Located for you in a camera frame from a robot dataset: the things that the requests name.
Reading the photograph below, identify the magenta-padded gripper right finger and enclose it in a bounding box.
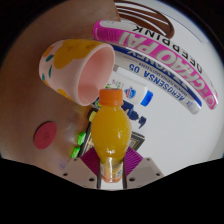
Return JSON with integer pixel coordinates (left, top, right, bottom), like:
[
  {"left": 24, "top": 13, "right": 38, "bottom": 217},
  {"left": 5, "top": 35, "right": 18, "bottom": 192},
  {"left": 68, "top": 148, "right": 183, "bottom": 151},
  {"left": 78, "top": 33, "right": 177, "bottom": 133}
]
[{"left": 122, "top": 146, "right": 165, "bottom": 190}]

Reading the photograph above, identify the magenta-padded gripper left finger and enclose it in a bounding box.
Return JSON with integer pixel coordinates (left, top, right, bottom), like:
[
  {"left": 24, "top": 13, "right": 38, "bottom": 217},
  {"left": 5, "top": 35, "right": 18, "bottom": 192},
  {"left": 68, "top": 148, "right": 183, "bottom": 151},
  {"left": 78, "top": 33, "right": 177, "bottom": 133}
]
[{"left": 61, "top": 147, "right": 102, "bottom": 190}]

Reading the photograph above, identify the orange juice bottle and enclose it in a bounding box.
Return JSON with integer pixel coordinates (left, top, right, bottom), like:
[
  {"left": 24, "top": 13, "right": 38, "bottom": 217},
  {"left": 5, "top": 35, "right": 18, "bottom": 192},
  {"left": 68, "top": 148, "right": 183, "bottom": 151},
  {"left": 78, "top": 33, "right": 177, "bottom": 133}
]
[{"left": 90, "top": 88, "right": 133, "bottom": 184}]

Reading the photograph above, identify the flat round red coaster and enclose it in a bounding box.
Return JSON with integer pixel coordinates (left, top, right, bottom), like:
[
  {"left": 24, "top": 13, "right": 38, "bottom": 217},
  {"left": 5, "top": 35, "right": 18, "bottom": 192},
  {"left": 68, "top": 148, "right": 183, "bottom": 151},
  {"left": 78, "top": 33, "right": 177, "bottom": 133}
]
[{"left": 33, "top": 121, "right": 58, "bottom": 150}]

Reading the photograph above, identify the dark blue pump bottle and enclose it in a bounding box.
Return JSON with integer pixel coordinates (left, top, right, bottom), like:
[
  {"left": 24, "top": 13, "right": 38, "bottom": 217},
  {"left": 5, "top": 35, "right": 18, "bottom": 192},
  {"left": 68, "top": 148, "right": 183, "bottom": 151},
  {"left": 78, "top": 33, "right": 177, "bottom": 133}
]
[{"left": 121, "top": 99, "right": 148, "bottom": 129}]

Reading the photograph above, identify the white body wash bottle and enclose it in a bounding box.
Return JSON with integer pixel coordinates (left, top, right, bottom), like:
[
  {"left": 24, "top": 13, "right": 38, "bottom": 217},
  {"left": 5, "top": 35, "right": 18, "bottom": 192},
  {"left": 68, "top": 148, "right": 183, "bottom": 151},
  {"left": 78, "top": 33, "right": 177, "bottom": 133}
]
[{"left": 107, "top": 66, "right": 154, "bottom": 108}]

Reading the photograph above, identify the pink mug with yellow print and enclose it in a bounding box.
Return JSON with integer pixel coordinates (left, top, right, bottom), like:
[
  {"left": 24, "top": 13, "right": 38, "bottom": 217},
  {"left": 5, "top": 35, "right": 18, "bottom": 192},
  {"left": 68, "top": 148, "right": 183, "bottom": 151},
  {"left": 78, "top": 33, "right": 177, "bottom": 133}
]
[{"left": 38, "top": 38, "right": 116, "bottom": 107}]

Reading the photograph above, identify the pink shuttlecock tube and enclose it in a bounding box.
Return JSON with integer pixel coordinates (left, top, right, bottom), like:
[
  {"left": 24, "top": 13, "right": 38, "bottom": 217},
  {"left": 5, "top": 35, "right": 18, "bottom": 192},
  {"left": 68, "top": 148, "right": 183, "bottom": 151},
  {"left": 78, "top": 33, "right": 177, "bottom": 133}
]
[{"left": 92, "top": 19, "right": 219, "bottom": 110}]

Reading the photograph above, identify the dark wooden chair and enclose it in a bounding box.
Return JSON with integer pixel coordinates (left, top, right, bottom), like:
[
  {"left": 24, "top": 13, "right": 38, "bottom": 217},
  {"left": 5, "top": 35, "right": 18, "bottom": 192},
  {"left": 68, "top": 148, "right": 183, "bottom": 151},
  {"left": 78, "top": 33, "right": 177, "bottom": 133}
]
[{"left": 113, "top": 0, "right": 175, "bottom": 40}]

